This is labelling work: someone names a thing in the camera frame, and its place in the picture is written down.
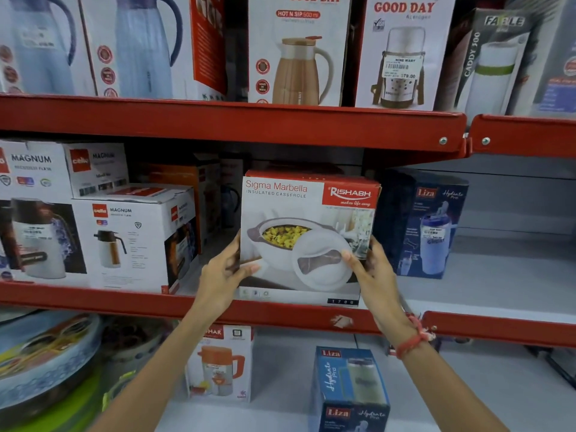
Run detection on grey box with blue label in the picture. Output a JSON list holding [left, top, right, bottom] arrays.
[[513, 0, 576, 119]]

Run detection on dark blue bottle box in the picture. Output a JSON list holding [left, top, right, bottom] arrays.
[[374, 168, 470, 280]]

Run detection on red metal shelf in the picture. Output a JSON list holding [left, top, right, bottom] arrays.
[[0, 280, 384, 335], [0, 94, 468, 160], [420, 310, 576, 350], [468, 113, 576, 160]]

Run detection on black box with white canister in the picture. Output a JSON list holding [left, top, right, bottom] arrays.
[[454, 7, 542, 118]]

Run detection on white box with orange jug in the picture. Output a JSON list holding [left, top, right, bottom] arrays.
[[185, 325, 255, 404]]

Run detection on person's left hand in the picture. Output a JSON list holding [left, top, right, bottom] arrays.
[[192, 229, 262, 320]]

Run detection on large white flask box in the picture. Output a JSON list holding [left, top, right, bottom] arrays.
[[0, 139, 89, 285]]

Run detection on round patterned casserole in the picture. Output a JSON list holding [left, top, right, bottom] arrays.
[[0, 312, 105, 421]]

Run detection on person's right forearm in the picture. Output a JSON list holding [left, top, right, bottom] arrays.
[[391, 330, 511, 432]]

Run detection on black shelf bracket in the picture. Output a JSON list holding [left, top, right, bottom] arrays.
[[523, 344, 576, 388]]

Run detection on white box with blue jug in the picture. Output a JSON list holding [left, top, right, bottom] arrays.
[[0, 0, 98, 97], [78, 0, 227, 102]]

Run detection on white casserole box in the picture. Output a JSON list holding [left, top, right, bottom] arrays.
[[238, 170, 383, 307]]

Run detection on white box with tan flask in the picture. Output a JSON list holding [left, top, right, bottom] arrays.
[[248, 0, 353, 107]]

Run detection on small white flask box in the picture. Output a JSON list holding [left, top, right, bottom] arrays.
[[62, 142, 131, 199]]

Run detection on person's right hand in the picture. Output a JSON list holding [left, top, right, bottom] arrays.
[[341, 235, 414, 336]]

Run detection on brown round container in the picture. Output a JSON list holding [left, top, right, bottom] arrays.
[[100, 316, 177, 378]]

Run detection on person's left forearm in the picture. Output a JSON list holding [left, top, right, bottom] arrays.
[[88, 306, 227, 432]]

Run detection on green plastic container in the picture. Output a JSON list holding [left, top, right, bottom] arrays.
[[0, 369, 137, 432]]

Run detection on light blue bottle box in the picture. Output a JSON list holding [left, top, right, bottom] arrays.
[[310, 346, 392, 432]]

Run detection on white box with copper flask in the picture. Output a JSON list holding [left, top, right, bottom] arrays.
[[71, 183, 200, 296]]

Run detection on red thread wrist band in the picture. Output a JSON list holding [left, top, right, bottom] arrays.
[[395, 314, 436, 359]]

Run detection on white box with lunch carrier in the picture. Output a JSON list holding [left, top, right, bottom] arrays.
[[355, 0, 458, 112]]

